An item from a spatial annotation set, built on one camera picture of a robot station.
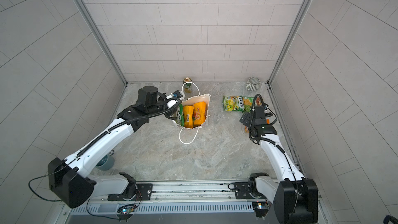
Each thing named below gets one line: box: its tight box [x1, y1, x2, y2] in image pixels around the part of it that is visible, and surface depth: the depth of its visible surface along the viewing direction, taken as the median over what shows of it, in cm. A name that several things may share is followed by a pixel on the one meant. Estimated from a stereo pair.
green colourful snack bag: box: [222, 95, 245, 112], surface depth 104 cm
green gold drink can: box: [182, 76, 193, 94], surface depth 107 cm
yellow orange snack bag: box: [182, 101, 207, 129], surface depth 85 cm
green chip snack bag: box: [242, 96, 255, 112], surface depth 104 cm
